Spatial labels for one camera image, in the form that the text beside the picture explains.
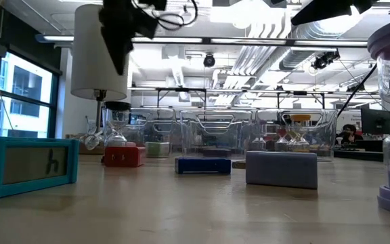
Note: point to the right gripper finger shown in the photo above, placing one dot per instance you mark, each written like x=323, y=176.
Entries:
x=327, y=10

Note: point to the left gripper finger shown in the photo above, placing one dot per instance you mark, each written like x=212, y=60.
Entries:
x=118, y=51

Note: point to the black hourglass blue sand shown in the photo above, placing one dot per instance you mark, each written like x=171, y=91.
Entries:
x=117, y=105

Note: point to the small green cube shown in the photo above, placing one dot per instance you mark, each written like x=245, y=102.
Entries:
x=157, y=149

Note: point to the orange hourglass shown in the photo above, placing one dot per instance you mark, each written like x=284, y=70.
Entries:
x=300, y=118

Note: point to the black hourglass red sand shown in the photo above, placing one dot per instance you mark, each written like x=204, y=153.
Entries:
x=281, y=144

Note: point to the lavender rectangular box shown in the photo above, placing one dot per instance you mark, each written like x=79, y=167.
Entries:
x=281, y=169

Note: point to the white cylinder shade lamp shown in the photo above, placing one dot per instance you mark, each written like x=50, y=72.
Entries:
x=86, y=67

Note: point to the black ceiling spotlight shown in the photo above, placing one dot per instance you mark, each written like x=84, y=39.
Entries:
x=325, y=59

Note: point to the long ceiling light bar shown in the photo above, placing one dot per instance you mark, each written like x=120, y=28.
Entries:
x=181, y=40

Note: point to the clear plastic bin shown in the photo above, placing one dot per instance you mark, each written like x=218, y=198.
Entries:
x=154, y=118
x=323, y=128
x=215, y=118

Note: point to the black diagonal pole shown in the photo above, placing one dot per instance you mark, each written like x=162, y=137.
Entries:
x=357, y=104

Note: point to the red rectangular box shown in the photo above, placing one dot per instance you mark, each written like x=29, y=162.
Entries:
x=124, y=157

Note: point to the black computer monitor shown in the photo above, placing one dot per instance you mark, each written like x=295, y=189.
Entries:
x=376, y=121

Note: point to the person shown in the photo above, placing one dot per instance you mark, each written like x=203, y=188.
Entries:
x=349, y=130

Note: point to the blue rectangular box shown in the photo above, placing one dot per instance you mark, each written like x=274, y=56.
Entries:
x=201, y=166

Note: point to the black desk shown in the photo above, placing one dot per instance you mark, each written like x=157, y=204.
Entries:
x=357, y=155

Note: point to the silver ventilation duct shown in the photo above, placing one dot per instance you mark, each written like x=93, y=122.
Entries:
x=303, y=57

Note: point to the black overhead rack frame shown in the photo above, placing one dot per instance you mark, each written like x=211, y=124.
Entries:
x=181, y=89

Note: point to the round black ceiling camera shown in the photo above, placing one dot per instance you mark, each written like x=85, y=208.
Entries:
x=209, y=60

